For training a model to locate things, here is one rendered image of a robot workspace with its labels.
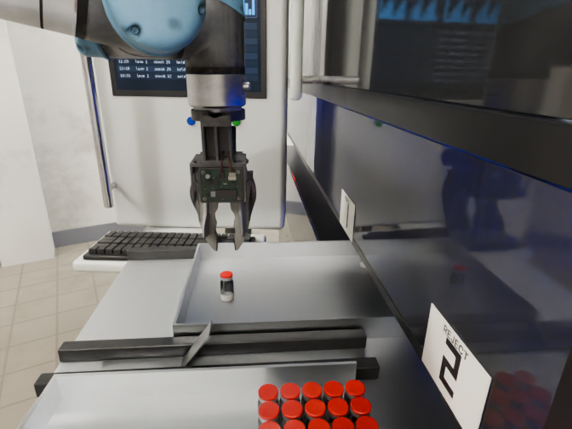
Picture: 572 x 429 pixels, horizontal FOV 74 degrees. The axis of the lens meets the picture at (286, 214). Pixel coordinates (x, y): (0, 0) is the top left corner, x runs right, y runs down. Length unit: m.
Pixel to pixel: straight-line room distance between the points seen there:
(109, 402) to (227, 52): 0.42
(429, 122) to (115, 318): 0.51
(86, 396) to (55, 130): 2.66
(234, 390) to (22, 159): 2.57
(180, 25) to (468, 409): 0.35
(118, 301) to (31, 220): 2.36
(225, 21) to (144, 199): 0.75
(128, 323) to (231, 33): 0.43
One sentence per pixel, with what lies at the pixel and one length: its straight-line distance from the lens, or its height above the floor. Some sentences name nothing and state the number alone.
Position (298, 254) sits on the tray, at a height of 0.89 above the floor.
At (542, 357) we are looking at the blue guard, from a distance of 0.25.
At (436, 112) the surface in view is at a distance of 0.34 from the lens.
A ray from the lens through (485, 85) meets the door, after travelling 0.31.
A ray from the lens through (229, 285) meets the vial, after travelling 0.62.
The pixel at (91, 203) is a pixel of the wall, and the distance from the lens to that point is 3.19.
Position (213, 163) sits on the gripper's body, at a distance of 0.49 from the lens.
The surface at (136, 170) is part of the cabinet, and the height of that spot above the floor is 0.97.
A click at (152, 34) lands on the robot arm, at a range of 0.32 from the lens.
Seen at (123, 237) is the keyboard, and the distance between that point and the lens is 1.07.
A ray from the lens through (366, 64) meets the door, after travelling 0.58.
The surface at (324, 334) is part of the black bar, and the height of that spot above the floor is 0.90.
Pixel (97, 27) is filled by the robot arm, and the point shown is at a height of 1.26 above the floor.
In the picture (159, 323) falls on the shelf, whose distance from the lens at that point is 0.62.
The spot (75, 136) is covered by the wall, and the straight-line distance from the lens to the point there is 3.09.
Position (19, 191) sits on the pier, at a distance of 2.97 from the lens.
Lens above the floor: 1.23
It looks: 20 degrees down
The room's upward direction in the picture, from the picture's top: 1 degrees clockwise
